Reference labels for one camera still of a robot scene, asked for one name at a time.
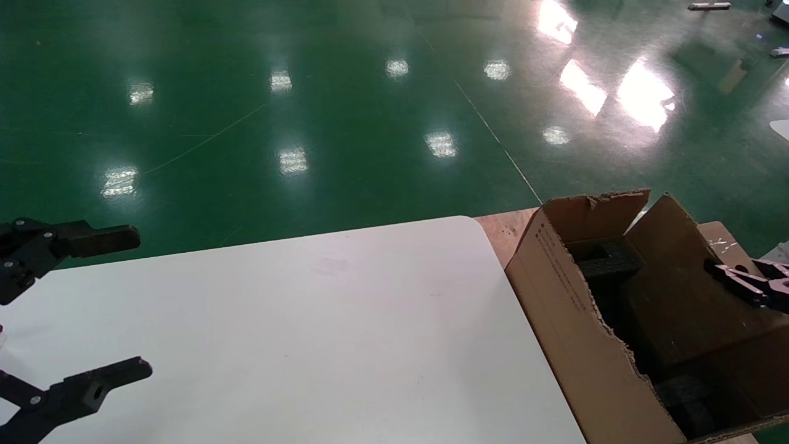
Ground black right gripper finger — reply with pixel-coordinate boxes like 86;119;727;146
753;258;789;279
704;263;789;308

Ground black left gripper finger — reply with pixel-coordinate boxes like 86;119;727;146
0;356;153;444
0;218;141;306

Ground big open cardboard box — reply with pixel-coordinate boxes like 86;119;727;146
504;188;789;444

